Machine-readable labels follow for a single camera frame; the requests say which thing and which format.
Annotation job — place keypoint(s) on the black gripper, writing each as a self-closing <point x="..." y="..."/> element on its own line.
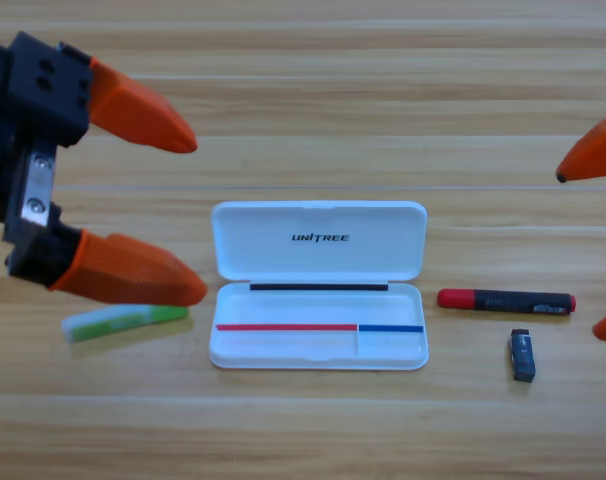
<point x="33" y="105"/>

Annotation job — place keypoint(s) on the green white highlighter pen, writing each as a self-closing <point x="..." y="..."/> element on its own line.
<point x="123" y="324"/>

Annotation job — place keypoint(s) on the black marker with red cap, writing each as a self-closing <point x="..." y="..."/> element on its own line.
<point x="508" y="302"/>

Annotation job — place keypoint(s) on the white Unitree pencil case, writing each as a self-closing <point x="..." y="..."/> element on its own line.
<point x="308" y="260"/>

